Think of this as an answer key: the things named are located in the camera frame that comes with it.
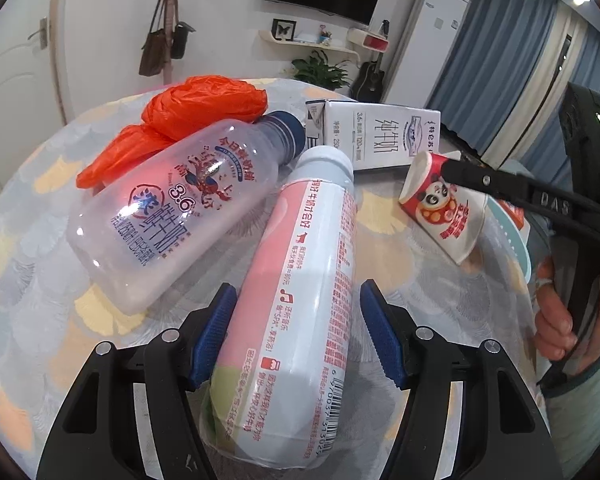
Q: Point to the black guitar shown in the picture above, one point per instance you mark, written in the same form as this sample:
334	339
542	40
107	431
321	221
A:
369	80

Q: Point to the blue grey curtain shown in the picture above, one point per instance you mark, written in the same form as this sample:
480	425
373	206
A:
520	35

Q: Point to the pink and white plastic bottle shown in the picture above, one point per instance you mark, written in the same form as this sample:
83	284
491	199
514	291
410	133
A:
290	300

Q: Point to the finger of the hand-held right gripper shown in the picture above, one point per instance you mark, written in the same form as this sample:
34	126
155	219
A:
485	180

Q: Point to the person's right hand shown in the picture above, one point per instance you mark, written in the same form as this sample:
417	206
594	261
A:
552	317

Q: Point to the panda print paper cup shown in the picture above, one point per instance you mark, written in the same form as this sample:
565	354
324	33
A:
445	215

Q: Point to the teal plate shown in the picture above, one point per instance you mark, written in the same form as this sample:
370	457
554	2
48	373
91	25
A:
514	250

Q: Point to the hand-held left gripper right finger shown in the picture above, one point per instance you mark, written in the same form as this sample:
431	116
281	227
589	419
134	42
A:
382	340

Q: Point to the brown handbag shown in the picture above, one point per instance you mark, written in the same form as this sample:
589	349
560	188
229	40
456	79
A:
154	47

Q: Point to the red and white box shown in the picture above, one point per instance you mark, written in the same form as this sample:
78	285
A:
367	40

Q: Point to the white wavy wall shelf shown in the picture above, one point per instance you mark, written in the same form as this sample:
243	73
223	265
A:
305	44

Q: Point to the clear milk bottle blue cap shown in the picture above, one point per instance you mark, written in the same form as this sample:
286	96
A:
170	210

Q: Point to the white refrigerator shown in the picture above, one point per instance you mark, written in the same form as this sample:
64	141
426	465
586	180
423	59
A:
437	45

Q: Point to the black handbag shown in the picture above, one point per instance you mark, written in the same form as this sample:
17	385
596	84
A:
180	40

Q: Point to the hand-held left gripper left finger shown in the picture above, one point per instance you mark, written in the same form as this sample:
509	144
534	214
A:
214	342

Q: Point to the white door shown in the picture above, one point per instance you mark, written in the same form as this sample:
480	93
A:
15	60

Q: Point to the white milk carton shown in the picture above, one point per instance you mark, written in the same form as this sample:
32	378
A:
380	135

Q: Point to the green potted plant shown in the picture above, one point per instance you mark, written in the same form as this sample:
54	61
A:
320	70

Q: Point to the orange plastic bag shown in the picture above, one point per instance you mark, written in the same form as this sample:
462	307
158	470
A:
190	105

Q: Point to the butterfly picture frame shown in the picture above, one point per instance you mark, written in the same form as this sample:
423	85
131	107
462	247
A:
283	29

